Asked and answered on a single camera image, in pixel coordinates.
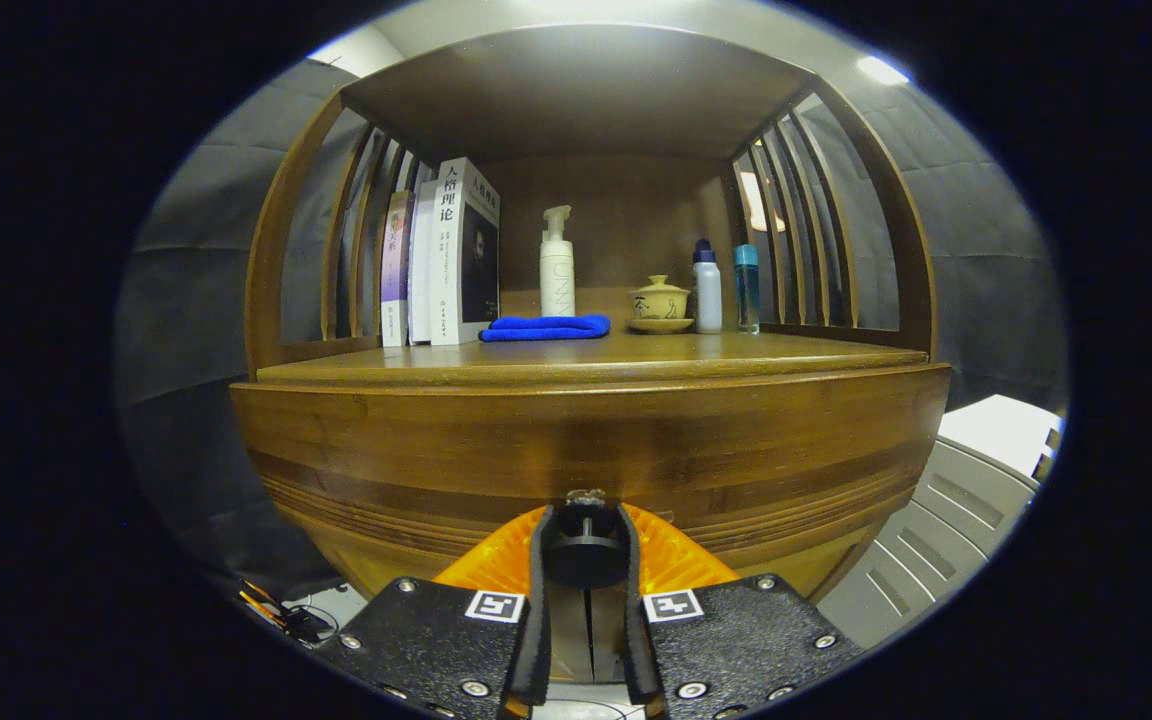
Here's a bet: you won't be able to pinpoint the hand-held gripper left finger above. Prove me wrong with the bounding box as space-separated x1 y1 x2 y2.
311 505 555 720

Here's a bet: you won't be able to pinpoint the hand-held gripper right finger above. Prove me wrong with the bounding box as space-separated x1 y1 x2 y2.
618 503 867 720

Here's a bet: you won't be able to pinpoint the black drawer knob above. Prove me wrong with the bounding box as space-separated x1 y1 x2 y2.
542 488 631 591

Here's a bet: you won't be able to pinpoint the wooden drawer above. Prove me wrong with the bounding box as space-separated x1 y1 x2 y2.
231 365 952 601

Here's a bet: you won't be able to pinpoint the wooden countertop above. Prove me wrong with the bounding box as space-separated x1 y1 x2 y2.
256 330 927 388

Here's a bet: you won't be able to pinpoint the wooden cabinet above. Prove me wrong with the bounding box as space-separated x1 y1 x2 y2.
231 22 952 686

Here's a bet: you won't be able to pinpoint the white plastic storage unit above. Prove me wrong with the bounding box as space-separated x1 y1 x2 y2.
816 395 1065 651

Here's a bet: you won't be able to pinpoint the blue folded cloth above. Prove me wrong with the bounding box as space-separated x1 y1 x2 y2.
479 314 612 343

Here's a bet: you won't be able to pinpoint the clear blue bottle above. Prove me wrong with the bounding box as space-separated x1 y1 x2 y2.
733 244 762 335

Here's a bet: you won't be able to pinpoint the white bottle with dark cap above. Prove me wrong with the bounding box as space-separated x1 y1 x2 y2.
692 239 724 335

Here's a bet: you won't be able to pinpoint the yellow lidded tea bowl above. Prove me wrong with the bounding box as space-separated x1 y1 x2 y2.
626 275 695 335

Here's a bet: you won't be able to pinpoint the thin white book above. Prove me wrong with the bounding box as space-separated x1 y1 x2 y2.
407 180 440 345

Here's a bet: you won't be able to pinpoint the purple book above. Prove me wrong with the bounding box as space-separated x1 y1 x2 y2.
380 190 413 348

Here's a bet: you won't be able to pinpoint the thick white and black book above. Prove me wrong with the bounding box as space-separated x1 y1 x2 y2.
429 157 501 347

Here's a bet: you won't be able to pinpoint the white pump bottle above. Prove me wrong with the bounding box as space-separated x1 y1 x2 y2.
539 205 577 319

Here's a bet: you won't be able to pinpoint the ceiling strip lamp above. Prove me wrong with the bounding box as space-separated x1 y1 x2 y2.
856 55 912 87

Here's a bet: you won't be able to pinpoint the floor cables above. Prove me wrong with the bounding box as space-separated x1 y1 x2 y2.
236 578 342 646

